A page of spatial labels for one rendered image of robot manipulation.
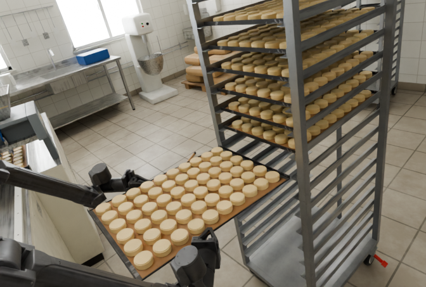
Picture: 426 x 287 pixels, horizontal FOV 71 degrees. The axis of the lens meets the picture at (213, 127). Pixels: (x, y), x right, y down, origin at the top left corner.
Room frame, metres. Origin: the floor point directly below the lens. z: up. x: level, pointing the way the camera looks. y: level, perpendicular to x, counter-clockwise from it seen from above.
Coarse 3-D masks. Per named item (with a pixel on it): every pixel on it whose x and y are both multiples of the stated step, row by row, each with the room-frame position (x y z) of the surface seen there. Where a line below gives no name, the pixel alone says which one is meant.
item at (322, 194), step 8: (376, 144) 1.18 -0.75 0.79; (368, 152) 1.14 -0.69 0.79; (360, 160) 1.10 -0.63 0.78; (352, 168) 1.06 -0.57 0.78; (344, 176) 1.02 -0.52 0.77; (328, 184) 1.00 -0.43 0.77; (336, 184) 0.99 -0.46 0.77; (320, 192) 0.96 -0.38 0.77; (328, 192) 0.95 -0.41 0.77; (312, 200) 0.93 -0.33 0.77; (296, 216) 0.86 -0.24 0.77
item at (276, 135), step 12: (360, 96) 1.18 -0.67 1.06; (348, 108) 1.10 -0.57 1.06; (240, 120) 1.20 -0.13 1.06; (252, 120) 1.17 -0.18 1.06; (324, 120) 1.04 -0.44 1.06; (336, 120) 1.04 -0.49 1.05; (252, 132) 1.08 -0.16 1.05; (264, 132) 1.04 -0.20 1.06; (276, 132) 1.05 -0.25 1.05; (288, 132) 1.00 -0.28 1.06; (312, 132) 0.97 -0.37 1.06; (288, 144) 0.93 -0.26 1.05
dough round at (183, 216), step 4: (180, 212) 0.74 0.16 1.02; (184, 212) 0.73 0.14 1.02; (188, 212) 0.73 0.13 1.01; (176, 216) 0.72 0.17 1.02; (180, 216) 0.72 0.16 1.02; (184, 216) 0.71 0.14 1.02; (188, 216) 0.71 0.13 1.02; (180, 220) 0.70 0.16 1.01; (184, 220) 0.70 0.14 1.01; (188, 220) 0.70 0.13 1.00
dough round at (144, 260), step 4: (140, 252) 0.60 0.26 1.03; (144, 252) 0.59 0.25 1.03; (148, 252) 0.59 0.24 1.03; (136, 256) 0.58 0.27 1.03; (140, 256) 0.58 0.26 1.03; (144, 256) 0.58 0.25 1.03; (148, 256) 0.58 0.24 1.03; (152, 256) 0.58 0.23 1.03; (136, 260) 0.57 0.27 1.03; (140, 260) 0.57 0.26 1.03; (144, 260) 0.57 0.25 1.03; (148, 260) 0.56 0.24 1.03; (152, 260) 0.57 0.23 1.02; (136, 264) 0.56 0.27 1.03; (140, 264) 0.56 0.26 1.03; (144, 264) 0.55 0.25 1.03; (148, 264) 0.56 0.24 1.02; (136, 268) 0.56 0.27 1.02; (140, 268) 0.55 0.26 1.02; (144, 268) 0.55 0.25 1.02
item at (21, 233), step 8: (16, 192) 1.28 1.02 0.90; (24, 192) 1.33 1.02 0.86; (16, 200) 1.20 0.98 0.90; (24, 200) 1.24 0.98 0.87; (16, 208) 1.13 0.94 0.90; (24, 208) 1.17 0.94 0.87; (16, 216) 1.07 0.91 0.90; (24, 216) 1.10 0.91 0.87; (16, 224) 1.02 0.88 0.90; (24, 224) 1.04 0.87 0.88; (16, 232) 0.97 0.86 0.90; (24, 232) 0.98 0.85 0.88; (16, 240) 0.92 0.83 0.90; (24, 240) 0.93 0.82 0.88
